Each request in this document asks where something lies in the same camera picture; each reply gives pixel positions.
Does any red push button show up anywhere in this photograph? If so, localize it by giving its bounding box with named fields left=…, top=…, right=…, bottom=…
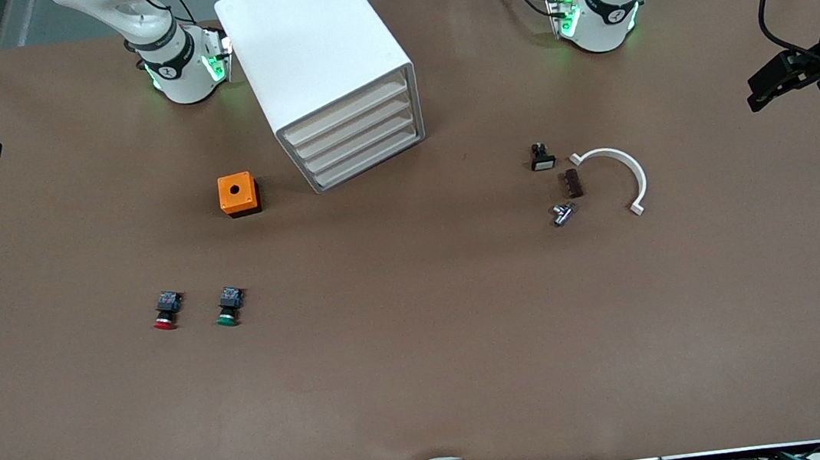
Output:
left=150, top=289, right=186, bottom=333

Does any green push button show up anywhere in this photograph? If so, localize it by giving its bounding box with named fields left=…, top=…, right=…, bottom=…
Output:
left=213, top=284, right=248, bottom=329

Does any brown terminal block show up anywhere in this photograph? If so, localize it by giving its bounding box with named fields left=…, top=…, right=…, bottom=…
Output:
left=558, top=168, right=585, bottom=200

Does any silver metal fitting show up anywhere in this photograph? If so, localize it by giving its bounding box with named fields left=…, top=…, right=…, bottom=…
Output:
left=550, top=200, right=580, bottom=228

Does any brown table mat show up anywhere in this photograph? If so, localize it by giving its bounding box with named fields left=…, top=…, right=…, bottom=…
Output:
left=0, top=0, right=820, bottom=460

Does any white curved plastic bracket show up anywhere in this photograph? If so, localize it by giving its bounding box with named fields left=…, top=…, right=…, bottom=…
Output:
left=568, top=143, right=651, bottom=223

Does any black switch with white face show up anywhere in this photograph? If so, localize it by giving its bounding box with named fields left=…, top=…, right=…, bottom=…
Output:
left=529, top=141, right=558, bottom=172

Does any orange button enclosure box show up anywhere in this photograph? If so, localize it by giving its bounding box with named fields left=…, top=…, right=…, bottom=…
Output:
left=216, top=170, right=262, bottom=220

